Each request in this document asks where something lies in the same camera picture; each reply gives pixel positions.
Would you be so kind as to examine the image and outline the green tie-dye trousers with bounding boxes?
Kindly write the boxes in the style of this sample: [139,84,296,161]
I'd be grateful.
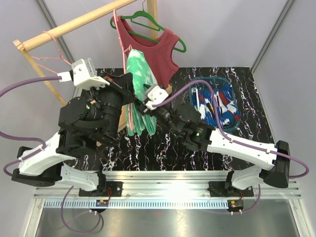
[126,49,157,136]

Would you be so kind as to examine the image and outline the wooden clothes rack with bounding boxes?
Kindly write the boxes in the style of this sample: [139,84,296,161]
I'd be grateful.
[12,0,173,133]

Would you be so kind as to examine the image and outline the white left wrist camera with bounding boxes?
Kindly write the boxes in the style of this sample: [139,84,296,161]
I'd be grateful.
[57,58,110,90]

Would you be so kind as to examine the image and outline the green plastic hanger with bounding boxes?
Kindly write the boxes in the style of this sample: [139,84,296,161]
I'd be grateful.
[110,0,187,53]

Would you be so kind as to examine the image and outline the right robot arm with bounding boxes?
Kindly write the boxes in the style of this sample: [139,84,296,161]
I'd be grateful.
[136,102,290,197]

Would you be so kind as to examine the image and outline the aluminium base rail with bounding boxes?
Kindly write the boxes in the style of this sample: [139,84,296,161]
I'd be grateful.
[34,171,301,209]

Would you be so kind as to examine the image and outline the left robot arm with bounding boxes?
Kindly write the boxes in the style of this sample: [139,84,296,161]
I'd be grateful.
[11,73,135,196]

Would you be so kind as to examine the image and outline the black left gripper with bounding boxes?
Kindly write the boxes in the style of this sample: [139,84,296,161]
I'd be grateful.
[86,72,137,143]

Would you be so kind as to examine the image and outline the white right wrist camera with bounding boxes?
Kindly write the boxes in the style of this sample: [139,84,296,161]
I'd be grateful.
[143,84,169,110]

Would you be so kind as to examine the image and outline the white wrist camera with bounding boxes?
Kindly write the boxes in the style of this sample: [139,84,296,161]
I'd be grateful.
[57,58,110,90]
[143,84,169,110]

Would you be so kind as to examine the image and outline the blue patterned trousers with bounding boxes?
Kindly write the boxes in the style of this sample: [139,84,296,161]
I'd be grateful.
[191,84,240,129]

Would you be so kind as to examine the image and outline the teal transparent plastic bin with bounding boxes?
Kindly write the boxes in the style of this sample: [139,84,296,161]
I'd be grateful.
[189,77,240,133]

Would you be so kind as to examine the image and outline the pink wire hanger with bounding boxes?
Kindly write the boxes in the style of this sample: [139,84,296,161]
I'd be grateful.
[31,31,71,76]
[113,9,133,131]

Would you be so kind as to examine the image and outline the maroon tank top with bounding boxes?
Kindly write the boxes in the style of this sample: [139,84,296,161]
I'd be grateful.
[117,16,179,88]

